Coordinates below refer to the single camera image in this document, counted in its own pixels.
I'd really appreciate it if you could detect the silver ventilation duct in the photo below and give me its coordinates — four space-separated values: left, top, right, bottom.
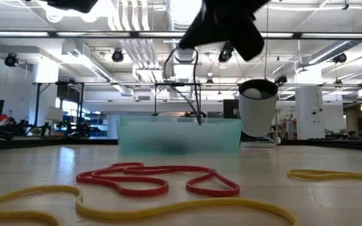
165 0 210 101

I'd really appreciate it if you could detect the dark grey rubber band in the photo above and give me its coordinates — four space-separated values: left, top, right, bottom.
163 46 201 126

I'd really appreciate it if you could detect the black hanging spotlight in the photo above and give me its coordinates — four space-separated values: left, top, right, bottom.
332 52 348 65
217 42 234 63
4 52 19 68
111 48 125 63

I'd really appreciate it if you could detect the white dome security camera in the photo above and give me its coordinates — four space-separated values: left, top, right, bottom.
238 78 282 148

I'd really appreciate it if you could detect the black background rig frame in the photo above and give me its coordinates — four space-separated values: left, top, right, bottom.
153 82 202 117
32 80 86 137

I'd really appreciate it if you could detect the long yellow rubber band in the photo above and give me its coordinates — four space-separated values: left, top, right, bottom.
0 184 297 226

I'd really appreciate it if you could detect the red rubber band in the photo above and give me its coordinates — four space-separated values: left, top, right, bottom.
75 162 170 198
123 162 241 198

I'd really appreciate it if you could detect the white pillar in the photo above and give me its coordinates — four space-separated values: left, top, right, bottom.
295 86 326 141

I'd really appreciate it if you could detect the person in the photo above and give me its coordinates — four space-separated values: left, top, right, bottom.
345 130 362 141
0 116 21 136

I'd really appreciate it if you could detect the translucent green plastic bin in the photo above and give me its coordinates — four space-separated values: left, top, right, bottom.
116 115 244 155

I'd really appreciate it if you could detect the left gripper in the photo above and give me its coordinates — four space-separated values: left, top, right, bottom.
47 0 99 14

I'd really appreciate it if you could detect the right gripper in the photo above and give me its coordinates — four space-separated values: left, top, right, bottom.
178 0 270 62

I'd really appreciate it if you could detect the black overhead crossbar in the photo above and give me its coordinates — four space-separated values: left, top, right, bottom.
0 30 362 41

